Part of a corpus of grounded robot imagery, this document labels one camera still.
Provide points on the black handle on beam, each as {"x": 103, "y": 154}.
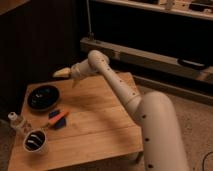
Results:
{"x": 192, "y": 65}

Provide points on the blue sponge lower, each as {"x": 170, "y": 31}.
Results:
{"x": 60, "y": 124}

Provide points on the white cup with dark contents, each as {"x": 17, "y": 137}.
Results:
{"x": 35, "y": 142}

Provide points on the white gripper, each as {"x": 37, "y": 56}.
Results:
{"x": 78, "y": 71}

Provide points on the clear plastic bottle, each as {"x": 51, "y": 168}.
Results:
{"x": 19, "y": 123}

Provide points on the upper wooden shelf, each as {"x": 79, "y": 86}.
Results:
{"x": 177, "y": 7}

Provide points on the long wooden bench beam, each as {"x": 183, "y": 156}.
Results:
{"x": 147, "y": 59}

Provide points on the black ceramic bowl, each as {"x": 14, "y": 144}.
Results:
{"x": 43, "y": 97}

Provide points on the metal pole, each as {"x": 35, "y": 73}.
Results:
{"x": 90, "y": 32}

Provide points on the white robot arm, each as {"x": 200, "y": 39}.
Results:
{"x": 153, "y": 112}

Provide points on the wooden low table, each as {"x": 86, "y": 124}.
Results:
{"x": 97, "y": 128}

